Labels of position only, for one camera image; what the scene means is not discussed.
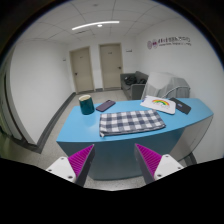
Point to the long ceiling light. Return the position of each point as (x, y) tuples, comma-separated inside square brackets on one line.
[(95, 24)]

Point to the blue white checkered towel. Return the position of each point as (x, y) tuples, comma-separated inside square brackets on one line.
[(130, 122)]

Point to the left beige door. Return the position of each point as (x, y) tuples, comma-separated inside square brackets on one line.
[(82, 70)]

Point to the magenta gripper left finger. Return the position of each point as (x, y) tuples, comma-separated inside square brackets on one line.
[(74, 168)]

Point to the black bag on sofa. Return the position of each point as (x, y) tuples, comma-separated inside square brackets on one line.
[(130, 80)]

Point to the grey covered chair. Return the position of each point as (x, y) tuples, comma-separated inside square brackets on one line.
[(166, 85)]

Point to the purple smartphone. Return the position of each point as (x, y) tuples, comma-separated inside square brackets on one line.
[(106, 105)]

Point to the wall logo sign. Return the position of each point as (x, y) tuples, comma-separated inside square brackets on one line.
[(169, 41)]

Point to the beige door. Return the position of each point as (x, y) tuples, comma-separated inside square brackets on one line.
[(111, 65), (82, 70)]

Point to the dark green mug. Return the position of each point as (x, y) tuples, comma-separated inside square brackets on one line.
[(86, 104)]

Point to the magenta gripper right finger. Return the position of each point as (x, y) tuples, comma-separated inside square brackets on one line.
[(153, 165)]

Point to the right beige door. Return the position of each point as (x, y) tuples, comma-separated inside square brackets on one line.
[(111, 65)]

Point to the white rainbow picture book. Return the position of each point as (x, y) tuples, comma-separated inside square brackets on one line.
[(160, 104)]

